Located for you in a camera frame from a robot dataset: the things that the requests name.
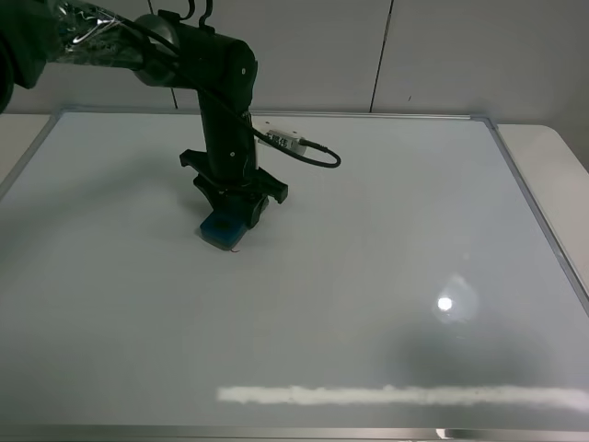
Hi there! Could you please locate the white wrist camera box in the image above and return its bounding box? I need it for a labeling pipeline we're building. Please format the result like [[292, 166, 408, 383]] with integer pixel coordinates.
[[253, 121, 306, 156]]

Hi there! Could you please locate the black cable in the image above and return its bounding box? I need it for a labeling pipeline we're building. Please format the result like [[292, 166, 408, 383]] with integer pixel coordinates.
[[119, 13, 342, 169]]

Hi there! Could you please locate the white whiteboard with aluminium frame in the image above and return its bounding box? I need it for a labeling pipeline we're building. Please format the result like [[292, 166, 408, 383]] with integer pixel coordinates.
[[1, 110, 588, 441]]

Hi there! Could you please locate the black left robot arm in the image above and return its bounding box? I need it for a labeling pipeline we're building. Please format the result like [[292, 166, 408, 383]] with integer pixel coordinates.
[[1, 1, 288, 228]]

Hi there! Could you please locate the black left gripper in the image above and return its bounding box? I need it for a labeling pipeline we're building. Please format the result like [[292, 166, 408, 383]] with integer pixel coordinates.
[[179, 149, 289, 228]]

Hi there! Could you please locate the teal whiteboard eraser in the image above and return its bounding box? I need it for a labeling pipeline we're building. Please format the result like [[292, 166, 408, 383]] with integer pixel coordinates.
[[200, 196, 248, 250]]

